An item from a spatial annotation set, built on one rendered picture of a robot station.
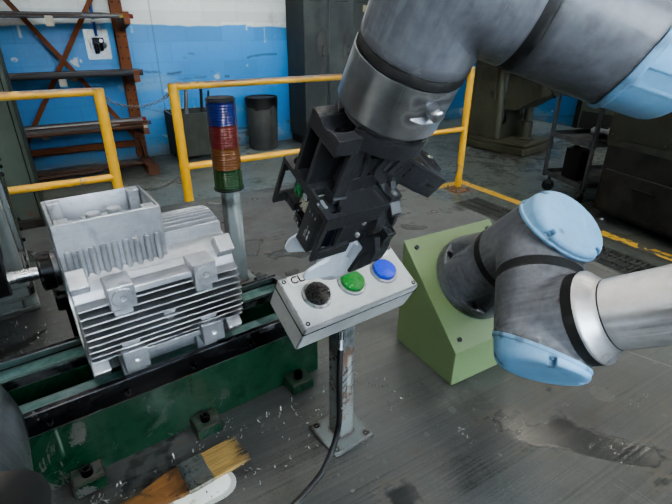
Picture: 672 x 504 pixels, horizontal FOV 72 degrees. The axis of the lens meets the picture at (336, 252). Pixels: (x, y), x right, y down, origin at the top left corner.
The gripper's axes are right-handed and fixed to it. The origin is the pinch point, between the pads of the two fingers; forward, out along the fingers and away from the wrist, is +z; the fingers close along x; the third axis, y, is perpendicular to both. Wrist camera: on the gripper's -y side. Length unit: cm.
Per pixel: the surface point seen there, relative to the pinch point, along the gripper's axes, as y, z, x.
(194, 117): -147, 290, -372
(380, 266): -9.5, 4.9, -0.3
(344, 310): -2.0, 5.7, 3.0
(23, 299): 30, 59, -45
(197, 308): 9.6, 17.9, -9.5
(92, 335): 22.2, 17.1, -10.0
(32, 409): 30.4, 27.5, -8.3
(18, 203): 28, 246, -250
